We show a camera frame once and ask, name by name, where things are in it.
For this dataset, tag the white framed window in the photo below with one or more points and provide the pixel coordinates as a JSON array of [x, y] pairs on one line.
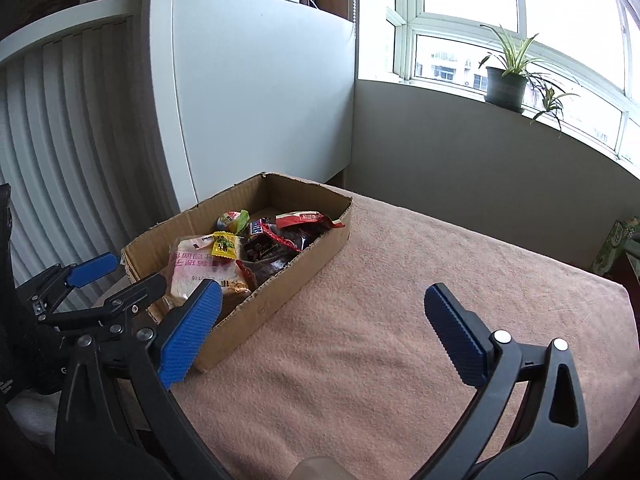
[[470, 10]]

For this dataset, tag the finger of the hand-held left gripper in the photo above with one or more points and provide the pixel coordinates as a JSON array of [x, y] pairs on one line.
[[135, 296], [92, 270]]

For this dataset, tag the yellow candy packet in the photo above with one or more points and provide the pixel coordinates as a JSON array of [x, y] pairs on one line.
[[224, 245]]

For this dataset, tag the green gift bag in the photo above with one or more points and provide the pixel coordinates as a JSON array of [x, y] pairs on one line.
[[615, 245]]

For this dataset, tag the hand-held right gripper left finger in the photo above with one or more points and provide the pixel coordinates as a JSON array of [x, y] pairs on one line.
[[190, 335]]

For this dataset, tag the large red snack bag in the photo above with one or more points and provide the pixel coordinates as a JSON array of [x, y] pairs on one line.
[[302, 227]]

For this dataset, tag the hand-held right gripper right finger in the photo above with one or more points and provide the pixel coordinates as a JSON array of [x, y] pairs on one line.
[[455, 335]]

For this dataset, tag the white slatted panel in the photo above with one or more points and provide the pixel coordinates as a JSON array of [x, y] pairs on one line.
[[75, 135]]

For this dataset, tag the open cardboard box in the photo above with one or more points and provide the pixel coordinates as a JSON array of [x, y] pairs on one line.
[[375, 310]]

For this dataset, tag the potted spider plant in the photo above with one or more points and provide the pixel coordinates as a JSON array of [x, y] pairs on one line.
[[505, 87]]

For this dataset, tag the dark purple chocolate bar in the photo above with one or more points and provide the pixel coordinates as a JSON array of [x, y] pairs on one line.
[[258, 228]]

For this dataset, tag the bagged sliced bread loaf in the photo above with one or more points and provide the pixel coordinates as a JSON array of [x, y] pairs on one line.
[[200, 272]]

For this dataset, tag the white cabinet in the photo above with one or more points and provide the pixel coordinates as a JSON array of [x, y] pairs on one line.
[[250, 85]]

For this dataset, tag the brown cardboard box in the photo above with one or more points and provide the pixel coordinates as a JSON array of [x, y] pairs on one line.
[[280, 290]]

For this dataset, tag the jelly cup snack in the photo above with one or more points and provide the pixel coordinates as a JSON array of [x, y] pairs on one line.
[[229, 220]]

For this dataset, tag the dark brown snack packet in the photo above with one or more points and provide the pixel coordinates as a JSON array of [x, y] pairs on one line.
[[260, 251]]

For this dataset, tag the pink white sachet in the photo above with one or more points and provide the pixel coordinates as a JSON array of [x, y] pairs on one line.
[[202, 242]]

